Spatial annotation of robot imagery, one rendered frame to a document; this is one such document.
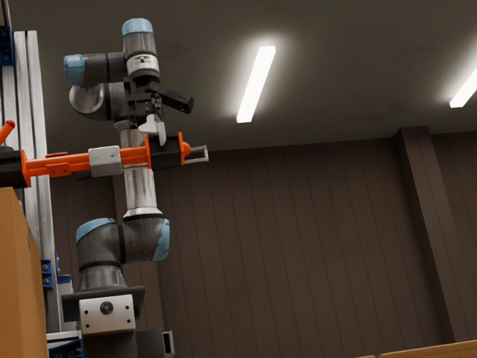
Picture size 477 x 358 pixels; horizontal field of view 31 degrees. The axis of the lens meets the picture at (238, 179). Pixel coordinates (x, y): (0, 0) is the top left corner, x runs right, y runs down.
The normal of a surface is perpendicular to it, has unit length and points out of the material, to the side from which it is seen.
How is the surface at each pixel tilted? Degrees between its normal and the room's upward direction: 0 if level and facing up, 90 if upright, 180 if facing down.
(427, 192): 90
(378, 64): 180
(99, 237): 89
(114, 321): 90
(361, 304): 90
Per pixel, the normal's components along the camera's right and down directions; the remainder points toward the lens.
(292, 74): 0.15, 0.91
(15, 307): 0.07, -0.40
